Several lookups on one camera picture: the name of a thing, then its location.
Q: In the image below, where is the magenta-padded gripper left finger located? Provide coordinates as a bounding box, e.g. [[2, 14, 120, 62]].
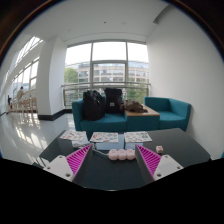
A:
[[43, 144, 94, 184]]

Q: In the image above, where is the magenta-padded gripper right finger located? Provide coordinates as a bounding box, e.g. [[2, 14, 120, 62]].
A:
[[134, 144, 184, 185]]

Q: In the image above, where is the sticker sheet with green pictures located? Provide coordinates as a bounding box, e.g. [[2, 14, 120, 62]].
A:
[[123, 131, 153, 144]]

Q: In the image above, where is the pink power strip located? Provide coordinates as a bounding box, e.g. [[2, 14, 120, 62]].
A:
[[107, 148, 137, 161]]

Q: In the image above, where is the teal block table, wooden top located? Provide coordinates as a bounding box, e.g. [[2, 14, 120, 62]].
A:
[[124, 104, 161, 132]]

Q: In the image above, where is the empty teal sofa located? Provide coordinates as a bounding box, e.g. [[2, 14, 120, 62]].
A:
[[143, 96, 193, 132]]

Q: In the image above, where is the teal sofa with bags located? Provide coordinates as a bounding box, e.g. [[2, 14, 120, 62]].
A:
[[71, 98, 128, 133]]

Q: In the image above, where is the brown jacket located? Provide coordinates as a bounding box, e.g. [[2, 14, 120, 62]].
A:
[[122, 99, 149, 114]]

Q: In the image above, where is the black soft bag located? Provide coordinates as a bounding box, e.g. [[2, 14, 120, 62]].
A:
[[82, 89, 106, 122]]

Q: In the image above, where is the metal window railing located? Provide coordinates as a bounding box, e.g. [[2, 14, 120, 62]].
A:
[[60, 81, 152, 108]]

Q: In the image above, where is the person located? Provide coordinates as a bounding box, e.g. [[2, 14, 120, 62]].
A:
[[16, 85, 25, 103]]

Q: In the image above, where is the black backpack with label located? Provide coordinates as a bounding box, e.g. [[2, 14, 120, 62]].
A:
[[104, 87, 124, 114]]

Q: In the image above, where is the white power strip cable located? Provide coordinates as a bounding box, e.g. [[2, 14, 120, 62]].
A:
[[71, 140, 110, 158]]

